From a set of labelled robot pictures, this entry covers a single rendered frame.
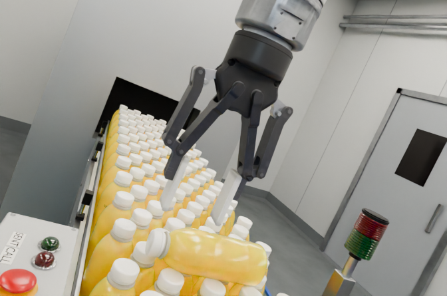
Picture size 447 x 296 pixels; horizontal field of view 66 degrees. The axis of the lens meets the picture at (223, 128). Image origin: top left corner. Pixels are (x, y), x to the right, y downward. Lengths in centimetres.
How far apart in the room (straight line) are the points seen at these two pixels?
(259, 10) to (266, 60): 5
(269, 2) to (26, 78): 399
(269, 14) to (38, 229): 42
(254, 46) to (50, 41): 391
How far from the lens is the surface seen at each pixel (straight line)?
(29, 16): 423
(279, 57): 39
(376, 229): 86
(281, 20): 39
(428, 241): 402
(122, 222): 65
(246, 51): 39
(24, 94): 432
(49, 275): 49
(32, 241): 54
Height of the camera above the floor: 138
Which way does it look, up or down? 6 degrees down
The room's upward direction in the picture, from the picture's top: 24 degrees clockwise
